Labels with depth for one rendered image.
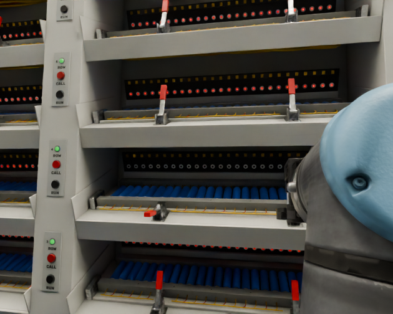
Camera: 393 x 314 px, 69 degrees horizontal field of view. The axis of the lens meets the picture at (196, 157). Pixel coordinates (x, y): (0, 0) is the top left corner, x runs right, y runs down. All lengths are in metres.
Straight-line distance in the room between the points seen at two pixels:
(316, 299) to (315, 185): 0.07
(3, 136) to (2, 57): 0.19
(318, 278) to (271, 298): 0.48
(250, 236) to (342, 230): 0.40
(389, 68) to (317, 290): 0.51
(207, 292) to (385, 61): 0.57
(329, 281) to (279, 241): 0.40
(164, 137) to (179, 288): 0.33
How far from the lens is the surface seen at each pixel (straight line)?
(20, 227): 0.76
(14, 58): 0.83
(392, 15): 0.69
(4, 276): 0.88
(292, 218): 0.39
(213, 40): 0.64
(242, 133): 0.57
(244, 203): 0.60
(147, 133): 0.60
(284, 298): 0.66
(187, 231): 0.58
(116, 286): 0.72
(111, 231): 0.64
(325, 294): 0.18
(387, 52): 0.65
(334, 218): 0.18
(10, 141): 0.78
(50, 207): 0.70
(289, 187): 0.28
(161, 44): 0.66
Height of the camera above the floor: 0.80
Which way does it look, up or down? 5 degrees up
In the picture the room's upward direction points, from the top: 1 degrees clockwise
